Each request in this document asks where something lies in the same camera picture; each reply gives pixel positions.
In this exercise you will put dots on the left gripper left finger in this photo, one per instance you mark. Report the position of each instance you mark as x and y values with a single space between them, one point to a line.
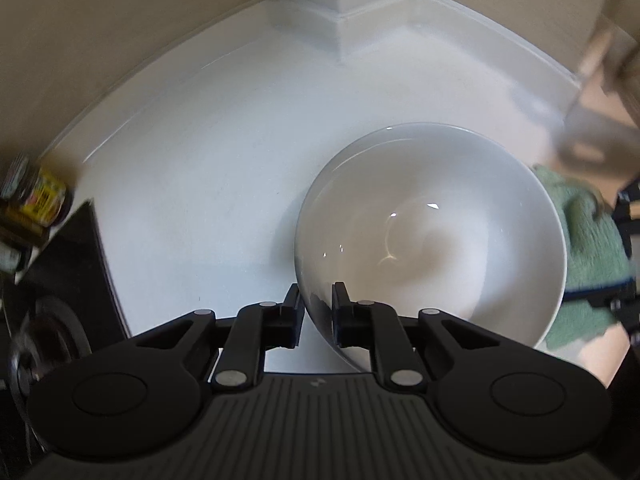
257 328

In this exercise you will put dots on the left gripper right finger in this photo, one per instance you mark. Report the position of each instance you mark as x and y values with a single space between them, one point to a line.
376 328

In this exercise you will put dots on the green microfiber cloth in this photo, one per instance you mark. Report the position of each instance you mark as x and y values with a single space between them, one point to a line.
576 320

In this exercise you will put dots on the white ceramic bowl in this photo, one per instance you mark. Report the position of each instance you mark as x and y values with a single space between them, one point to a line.
432 216

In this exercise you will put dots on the black gas stove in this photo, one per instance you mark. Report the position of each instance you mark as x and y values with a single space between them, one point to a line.
64 307

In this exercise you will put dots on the yellow-label sauce jar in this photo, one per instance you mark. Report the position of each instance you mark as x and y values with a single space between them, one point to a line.
36 193

